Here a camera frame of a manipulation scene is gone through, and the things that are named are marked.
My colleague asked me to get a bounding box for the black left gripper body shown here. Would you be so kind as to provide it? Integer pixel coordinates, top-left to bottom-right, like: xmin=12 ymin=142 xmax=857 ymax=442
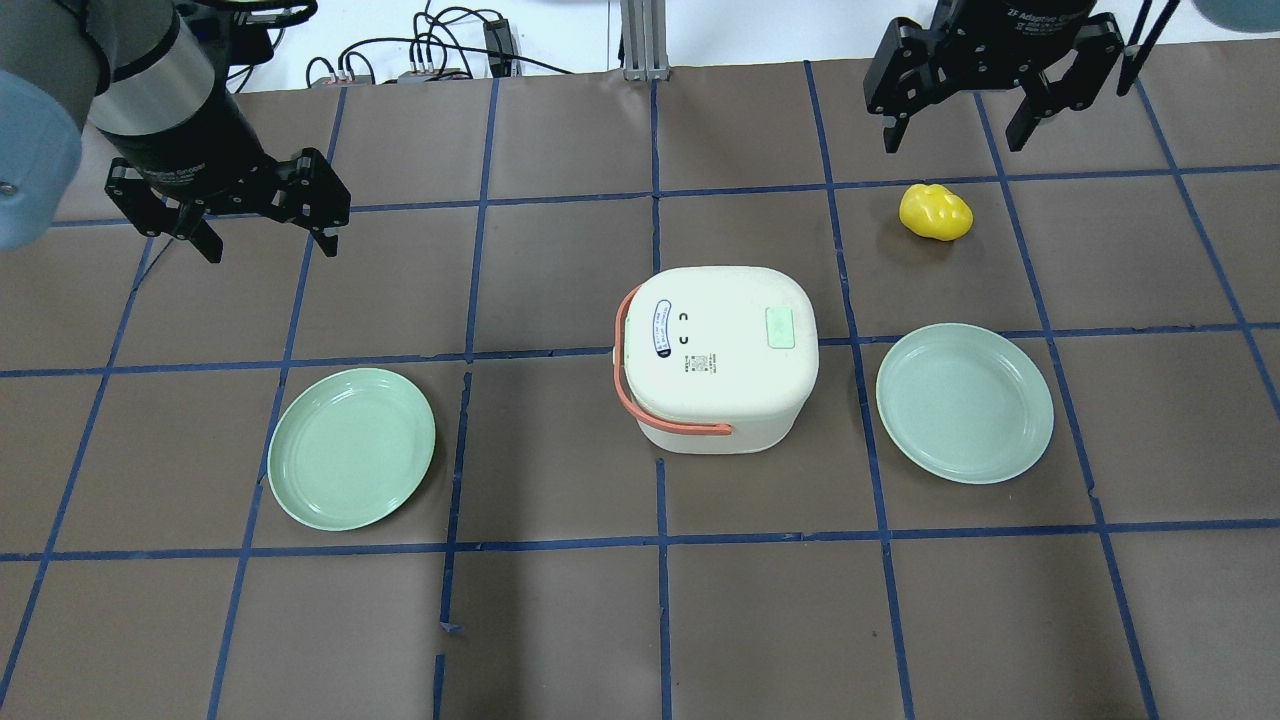
xmin=104 ymin=147 xmax=352 ymax=240

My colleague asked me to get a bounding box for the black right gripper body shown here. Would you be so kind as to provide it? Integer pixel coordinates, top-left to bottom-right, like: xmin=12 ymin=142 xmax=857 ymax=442
xmin=864 ymin=1 xmax=1123 ymax=118

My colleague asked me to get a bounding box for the white rice cooker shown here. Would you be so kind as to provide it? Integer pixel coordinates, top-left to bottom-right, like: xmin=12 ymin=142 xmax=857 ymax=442
xmin=612 ymin=265 xmax=820 ymax=455

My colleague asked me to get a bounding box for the green plate near left arm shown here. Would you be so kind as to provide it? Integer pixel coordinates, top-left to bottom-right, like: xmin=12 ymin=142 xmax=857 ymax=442
xmin=266 ymin=366 xmax=436 ymax=532

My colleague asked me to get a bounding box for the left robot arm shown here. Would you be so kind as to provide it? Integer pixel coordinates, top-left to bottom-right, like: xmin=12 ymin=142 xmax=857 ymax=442
xmin=1 ymin=1 xmax=351 ymax=263

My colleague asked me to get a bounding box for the green plate near right arm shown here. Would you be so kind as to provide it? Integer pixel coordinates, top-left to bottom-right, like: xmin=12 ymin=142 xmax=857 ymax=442
xmin=876 ymin=323 xmax=1055 ymax=486

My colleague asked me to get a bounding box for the yellow toy pepper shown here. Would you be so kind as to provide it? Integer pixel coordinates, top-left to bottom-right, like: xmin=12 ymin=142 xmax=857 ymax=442
xmin=899 ymin=183 xmax=975 ymax=242

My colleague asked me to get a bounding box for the black cable bundle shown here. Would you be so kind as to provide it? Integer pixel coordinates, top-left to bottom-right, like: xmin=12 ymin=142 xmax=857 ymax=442
xmin=306 ymin=0 xmax=602 ymax=91

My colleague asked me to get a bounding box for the aluminium frame post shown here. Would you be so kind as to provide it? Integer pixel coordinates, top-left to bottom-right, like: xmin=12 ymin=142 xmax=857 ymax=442
xmin=620 ymin=0 xmax=671 ymax=82

